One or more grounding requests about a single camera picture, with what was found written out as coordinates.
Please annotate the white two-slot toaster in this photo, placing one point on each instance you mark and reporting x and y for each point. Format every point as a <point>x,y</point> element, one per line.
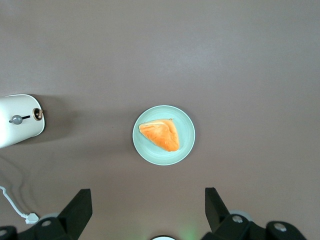
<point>15,135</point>

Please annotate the pale green round plate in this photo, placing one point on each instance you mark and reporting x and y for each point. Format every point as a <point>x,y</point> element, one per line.
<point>185,140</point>

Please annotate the brown table mat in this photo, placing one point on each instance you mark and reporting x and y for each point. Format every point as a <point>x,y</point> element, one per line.
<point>160,50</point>

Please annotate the grey toaster lever knob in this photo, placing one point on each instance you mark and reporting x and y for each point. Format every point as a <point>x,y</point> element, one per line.
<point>17,119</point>

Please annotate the brown toaster dial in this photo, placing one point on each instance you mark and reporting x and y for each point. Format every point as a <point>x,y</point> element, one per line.
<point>37,114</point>

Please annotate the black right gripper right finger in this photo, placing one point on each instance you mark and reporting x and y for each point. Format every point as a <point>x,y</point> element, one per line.
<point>217,215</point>

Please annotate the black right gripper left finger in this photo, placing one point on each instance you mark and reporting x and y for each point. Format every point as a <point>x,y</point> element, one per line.
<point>75,212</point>

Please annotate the triangular golden pastry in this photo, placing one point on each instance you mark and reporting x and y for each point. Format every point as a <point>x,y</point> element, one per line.
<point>162,135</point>

